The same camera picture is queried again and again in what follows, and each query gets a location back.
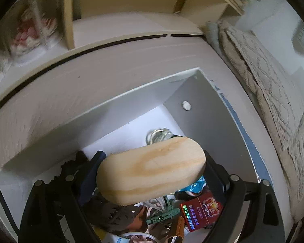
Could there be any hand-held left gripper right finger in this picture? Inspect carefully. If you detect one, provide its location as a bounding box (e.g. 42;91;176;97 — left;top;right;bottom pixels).
202;150;287;243

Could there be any white hanging fabric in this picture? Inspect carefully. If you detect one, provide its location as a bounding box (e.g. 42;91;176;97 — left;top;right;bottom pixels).
292;25;304;55

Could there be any beige duvet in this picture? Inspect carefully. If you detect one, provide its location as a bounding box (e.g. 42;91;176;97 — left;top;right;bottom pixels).
205;20;304;224

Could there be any white storage box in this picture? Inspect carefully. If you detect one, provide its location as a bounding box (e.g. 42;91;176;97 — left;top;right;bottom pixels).
0;67;272;243

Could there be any white printed medicine packet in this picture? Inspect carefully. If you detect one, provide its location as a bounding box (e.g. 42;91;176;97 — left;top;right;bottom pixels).
95;226;132;243

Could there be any blue foil packet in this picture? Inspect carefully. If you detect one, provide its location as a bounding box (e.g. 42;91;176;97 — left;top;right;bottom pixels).
177;176;206;195

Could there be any white ring with grey tassel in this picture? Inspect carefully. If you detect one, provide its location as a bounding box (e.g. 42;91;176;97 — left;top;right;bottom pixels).
146;128;174;145

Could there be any red white item in plastic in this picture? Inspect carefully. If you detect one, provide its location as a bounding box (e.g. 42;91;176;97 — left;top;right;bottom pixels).
10;7;59;56

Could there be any beige quilted pillow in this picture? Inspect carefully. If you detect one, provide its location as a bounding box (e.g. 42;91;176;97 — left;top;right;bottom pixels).
279;111;304;208
224;27;304;142

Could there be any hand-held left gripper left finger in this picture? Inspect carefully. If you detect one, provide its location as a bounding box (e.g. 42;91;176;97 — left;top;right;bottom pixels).
18;150;109;243

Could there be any brown frilly scrunchie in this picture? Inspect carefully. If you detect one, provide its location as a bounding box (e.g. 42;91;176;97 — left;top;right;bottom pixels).
87;199;143;234

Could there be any small red box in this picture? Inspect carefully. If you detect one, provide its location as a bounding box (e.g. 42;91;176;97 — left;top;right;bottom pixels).
180;191;224;233

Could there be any oval wooden block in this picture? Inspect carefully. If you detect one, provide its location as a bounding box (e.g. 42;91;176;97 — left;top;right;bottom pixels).
96;137;207;205

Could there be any green clothespin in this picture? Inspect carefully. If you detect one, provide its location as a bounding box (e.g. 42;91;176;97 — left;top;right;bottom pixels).
146;206;181;225

